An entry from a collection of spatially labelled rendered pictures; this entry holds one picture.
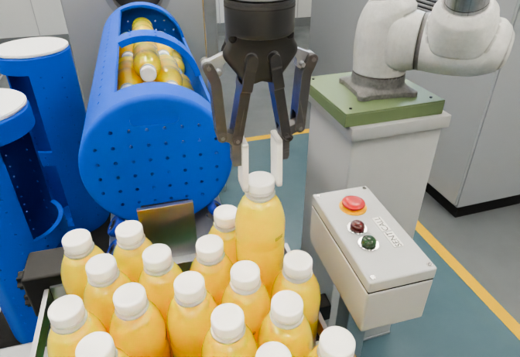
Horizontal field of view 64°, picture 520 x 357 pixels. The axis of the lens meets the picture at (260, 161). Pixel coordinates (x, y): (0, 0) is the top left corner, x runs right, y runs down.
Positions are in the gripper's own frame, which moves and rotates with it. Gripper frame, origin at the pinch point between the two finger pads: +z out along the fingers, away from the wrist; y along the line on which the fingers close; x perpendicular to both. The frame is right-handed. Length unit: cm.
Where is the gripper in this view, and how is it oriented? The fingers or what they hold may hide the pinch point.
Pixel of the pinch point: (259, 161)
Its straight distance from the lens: 53.3
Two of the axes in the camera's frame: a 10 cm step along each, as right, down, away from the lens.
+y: -9.6, 1.4, -2.2
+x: 2.6, 5.0, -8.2
